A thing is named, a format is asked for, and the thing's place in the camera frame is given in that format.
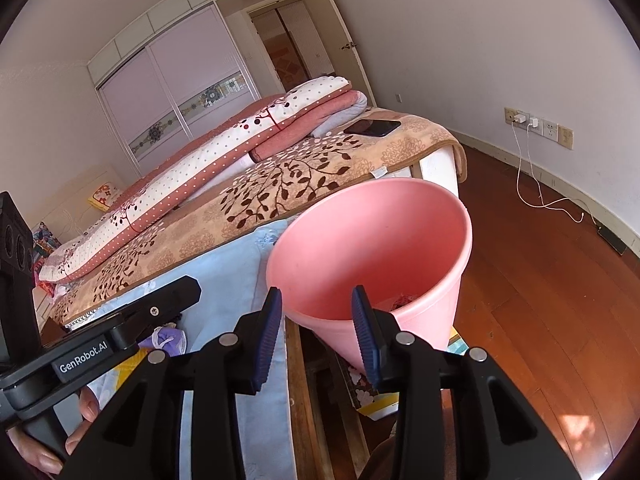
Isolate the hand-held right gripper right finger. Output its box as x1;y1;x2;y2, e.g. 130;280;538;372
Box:
351;285;583;480

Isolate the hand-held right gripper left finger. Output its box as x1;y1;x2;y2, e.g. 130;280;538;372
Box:
60;286;283;480

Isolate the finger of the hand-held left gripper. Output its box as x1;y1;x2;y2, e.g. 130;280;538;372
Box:
100;275;202;335

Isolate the yellow foam fruit net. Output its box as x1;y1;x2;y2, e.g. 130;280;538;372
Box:
114;347;151;378

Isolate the pink plastic bin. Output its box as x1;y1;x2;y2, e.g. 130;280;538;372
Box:
265;177;473;376

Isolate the person's left hand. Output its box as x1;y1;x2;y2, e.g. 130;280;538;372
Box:
7;387;106;476

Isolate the white quilted mattress pad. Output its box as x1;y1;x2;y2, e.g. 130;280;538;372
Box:
62;307;108;331

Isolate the book under bucket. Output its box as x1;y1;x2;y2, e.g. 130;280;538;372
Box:
345;327;468;421

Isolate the light blue cloth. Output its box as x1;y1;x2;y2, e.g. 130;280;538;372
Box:
52;217;298;480

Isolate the wooden table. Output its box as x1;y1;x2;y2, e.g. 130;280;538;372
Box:
285;317;373;480

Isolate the person's leg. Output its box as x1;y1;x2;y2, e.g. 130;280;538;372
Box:
357;435;401;480

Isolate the yellow floral pillow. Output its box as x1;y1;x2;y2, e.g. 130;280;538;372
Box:
87;183;122;212

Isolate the colourful printed pillow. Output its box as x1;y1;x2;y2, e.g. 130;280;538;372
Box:
31;221;63;261

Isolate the pink white dotted quilt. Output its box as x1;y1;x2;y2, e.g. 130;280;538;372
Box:
39;76;371;283

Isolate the beige leaf-print blanket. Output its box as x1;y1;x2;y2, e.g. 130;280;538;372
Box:
47;112;468;328

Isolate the cream wooden bed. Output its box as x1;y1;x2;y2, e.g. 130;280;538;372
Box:
25;152;461;241

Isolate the black smartphone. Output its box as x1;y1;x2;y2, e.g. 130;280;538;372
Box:
343;119;402;137

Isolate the white sliding-door wardrobe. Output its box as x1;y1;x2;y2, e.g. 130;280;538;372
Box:
86;0;321;178

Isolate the black device on floor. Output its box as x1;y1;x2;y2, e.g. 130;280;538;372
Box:
596;225;629;256

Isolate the white room door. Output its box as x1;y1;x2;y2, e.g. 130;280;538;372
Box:
317;0;375;110

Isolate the white charging cable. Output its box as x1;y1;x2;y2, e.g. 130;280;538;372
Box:
531;129;600;227
514;124;586;222

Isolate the white wall socket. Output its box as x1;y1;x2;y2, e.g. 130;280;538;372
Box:
530;116;559;140

